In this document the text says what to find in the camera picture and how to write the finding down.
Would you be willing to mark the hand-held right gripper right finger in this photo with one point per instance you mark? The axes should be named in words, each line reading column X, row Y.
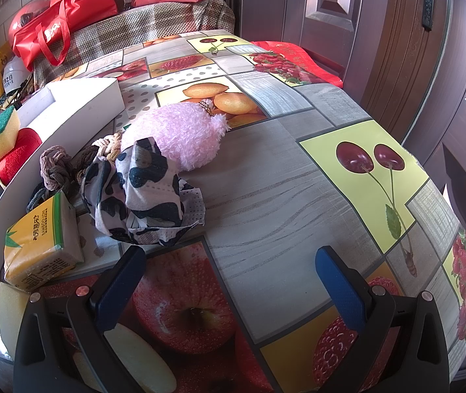
column 337, row 286

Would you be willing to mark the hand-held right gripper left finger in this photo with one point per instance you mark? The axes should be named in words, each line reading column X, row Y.
column 118, row 286

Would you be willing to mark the yellow green tissue pack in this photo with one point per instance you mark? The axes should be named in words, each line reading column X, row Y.
column 40, row 245

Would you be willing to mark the black white patterned cloth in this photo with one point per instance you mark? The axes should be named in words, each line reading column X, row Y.
column 143, row 188

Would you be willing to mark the pink plush toy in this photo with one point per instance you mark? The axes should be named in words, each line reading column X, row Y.
column 175, row 135

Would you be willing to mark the red plush apple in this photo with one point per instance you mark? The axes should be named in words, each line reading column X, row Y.
column 16, row 159

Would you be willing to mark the white storage box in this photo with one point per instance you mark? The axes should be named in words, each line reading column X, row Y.
column 81, row 98

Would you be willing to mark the fruit print tablecloth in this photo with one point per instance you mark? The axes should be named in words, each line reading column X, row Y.
column 257, row 196

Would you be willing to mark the flat red printed bag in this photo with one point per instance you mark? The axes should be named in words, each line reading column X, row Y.
column 319, row 69

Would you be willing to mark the white helmet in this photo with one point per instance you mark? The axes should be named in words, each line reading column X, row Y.
column 16, row 71

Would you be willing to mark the plaid checkered cloth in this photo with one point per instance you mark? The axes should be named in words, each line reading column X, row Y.
column 155, row 20

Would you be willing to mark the red tote bag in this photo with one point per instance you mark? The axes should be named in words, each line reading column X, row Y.
column 81, row 4

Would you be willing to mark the red helmet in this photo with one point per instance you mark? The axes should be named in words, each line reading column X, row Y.
column 30, row 10

